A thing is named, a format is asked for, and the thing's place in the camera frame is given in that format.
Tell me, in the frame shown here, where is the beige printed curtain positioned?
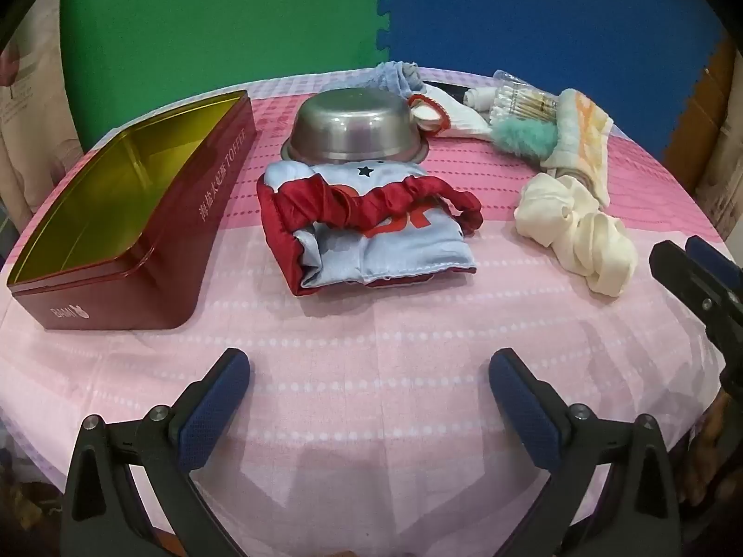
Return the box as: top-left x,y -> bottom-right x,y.
0,0 -> 95,247

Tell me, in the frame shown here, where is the green foam mat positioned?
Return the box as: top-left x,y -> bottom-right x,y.
58,0 -> 397,152

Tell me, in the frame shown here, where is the cardboard box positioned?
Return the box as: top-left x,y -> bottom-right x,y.
676,35 -> 743,240

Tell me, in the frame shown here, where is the striped cream towel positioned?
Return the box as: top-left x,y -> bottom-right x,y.
544,88 -> 615,210

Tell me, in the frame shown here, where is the red tin box gold inside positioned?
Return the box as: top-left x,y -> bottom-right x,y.
7,90 -> 257,331

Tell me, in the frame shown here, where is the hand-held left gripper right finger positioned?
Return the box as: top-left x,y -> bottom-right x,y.
489,348 -> 683,557

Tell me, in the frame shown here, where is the blue foam mat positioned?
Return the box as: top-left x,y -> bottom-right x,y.
386,0 -> 733,164

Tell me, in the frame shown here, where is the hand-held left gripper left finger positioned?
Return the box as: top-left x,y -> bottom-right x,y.
61,348 -> 252,557

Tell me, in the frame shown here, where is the teal fluffy scrunchie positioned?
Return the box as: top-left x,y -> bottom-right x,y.
490,117 -> 561,162

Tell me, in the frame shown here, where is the cotton swab packet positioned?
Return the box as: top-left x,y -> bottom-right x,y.
464,70 -> 563,127

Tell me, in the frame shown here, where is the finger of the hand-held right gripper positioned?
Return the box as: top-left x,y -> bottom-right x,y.
685,235 -> 743,310
649,240 -> 733,331

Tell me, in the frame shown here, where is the white folded cloth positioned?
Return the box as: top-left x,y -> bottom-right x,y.
421,82 -> 494,141

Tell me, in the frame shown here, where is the cream scrunchie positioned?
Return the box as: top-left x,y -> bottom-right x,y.
514,173 -> 638,297

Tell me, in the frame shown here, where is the stainless steel bowl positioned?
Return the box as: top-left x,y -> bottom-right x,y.
280,88 -> 430,164

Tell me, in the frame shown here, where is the light blue and red cloth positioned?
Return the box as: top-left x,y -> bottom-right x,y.
256,158 -> 484,301

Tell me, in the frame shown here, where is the pink checked tablecloth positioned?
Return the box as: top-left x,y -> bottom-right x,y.
0,64 -> 728,557

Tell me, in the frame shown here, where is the white pad with red trim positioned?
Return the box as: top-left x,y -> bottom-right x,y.
406,94 -> 452,131

